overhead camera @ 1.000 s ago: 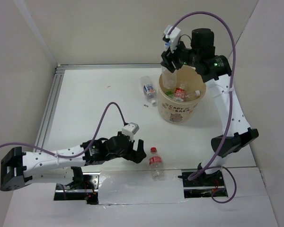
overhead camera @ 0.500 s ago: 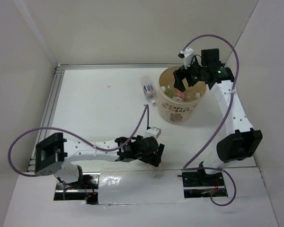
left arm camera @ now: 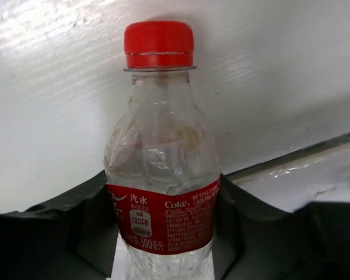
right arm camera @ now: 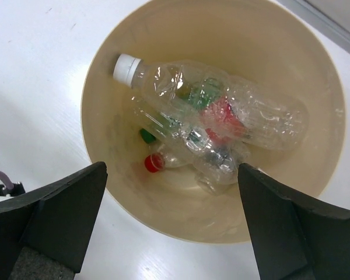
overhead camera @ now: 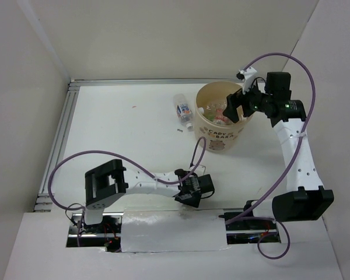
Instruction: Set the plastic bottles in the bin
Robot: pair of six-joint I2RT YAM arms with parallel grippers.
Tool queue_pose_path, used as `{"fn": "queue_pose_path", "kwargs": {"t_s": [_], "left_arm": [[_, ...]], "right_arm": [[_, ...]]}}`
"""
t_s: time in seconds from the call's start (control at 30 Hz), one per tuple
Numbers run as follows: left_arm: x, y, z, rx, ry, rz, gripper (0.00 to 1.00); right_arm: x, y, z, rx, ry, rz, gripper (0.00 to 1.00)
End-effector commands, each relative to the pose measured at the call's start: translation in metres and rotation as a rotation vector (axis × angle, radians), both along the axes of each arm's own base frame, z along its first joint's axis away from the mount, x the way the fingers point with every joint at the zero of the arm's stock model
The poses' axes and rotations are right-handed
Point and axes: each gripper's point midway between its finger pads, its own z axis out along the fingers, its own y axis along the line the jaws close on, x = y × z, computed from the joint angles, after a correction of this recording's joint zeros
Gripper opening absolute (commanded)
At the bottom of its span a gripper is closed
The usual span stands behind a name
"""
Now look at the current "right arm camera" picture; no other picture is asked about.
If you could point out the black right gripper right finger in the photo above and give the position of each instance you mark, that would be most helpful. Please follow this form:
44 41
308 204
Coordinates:
294 235

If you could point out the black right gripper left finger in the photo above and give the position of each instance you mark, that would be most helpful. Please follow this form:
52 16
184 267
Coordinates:
45 233

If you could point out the long clear bottle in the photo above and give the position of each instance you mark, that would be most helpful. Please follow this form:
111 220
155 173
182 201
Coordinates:
198 146

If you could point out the red white label bottle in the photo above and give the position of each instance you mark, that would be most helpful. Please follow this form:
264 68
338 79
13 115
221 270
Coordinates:
163 160

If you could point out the clear bottle white cap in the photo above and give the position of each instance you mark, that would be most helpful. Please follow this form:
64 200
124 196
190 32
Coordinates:
229 106

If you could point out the green plastic bottle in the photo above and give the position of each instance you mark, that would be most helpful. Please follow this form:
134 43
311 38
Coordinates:
160 123

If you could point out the beige capybara bin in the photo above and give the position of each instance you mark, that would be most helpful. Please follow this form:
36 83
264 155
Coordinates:
255 39

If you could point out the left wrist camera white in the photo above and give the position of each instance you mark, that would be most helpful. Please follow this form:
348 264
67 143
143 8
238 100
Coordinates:
8 193

